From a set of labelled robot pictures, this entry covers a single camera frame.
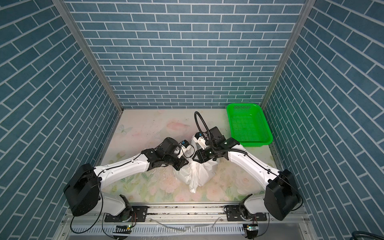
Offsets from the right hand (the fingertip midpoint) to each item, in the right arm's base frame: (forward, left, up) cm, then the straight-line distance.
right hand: (195, 155), depth 79 cm
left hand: (-2, +4, -5) cm, 7 cm away
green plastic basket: (+37, -36, -16) cm, 54 cm away
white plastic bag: (-9, -1, -5) cm, 10 cm away
